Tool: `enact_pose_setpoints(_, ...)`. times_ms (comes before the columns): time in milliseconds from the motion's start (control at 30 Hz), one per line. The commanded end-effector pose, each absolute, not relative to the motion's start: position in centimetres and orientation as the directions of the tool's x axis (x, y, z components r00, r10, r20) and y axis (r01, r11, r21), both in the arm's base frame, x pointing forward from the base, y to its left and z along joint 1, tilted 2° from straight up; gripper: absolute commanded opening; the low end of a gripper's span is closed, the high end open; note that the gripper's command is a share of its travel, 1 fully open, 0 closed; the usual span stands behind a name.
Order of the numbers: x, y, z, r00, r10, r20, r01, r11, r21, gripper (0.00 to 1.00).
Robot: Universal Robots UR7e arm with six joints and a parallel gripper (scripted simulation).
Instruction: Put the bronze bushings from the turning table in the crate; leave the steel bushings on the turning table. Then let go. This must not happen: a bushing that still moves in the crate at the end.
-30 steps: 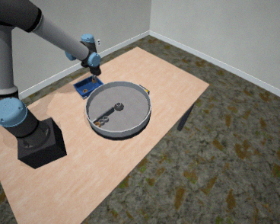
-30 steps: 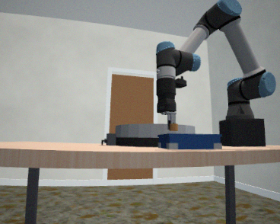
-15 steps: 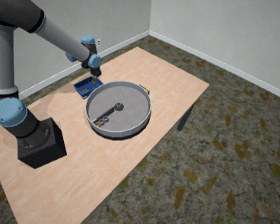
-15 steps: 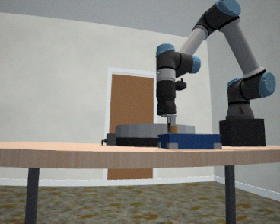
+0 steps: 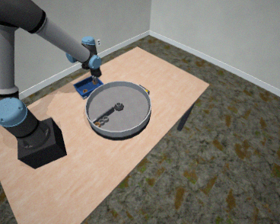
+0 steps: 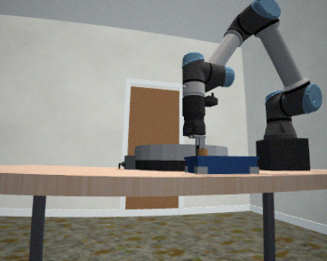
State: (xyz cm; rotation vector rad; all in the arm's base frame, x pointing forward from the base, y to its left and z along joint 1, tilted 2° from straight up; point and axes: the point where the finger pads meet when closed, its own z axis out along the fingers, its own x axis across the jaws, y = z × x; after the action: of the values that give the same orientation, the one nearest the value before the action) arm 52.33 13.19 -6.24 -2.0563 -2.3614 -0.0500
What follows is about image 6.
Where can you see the blue crate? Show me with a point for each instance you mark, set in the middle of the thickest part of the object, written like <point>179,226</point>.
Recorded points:
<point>205,164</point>

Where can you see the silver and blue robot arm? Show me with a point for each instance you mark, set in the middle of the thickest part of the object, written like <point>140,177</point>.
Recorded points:
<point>297,97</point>

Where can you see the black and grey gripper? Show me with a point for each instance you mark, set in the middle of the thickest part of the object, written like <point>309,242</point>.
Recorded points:
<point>193,110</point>

